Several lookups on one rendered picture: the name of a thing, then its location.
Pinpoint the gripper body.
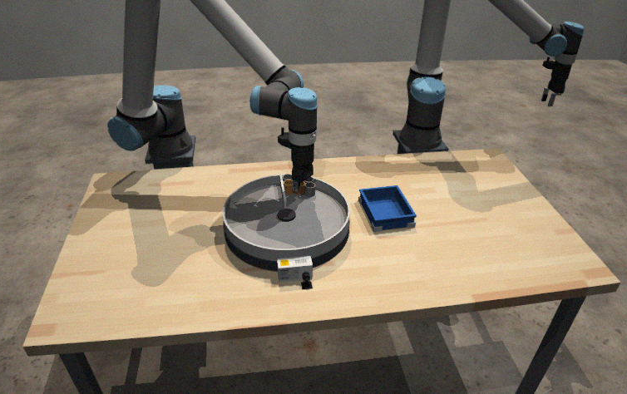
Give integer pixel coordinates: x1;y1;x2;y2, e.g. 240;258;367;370
547;63;573;95
290;145;316;183

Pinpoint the grey turntable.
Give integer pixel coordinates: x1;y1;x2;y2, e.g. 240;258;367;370
222;174;351;272

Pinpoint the blue crate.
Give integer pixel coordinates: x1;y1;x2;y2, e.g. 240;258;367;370
358;185;417;231

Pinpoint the white control box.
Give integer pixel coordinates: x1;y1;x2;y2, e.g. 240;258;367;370
276;255;315;292

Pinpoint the wooden table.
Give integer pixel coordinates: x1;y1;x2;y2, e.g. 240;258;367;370
22;148;621;394

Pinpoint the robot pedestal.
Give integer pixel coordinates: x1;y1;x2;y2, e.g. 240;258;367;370
145;136;197;169
392;129;450;155

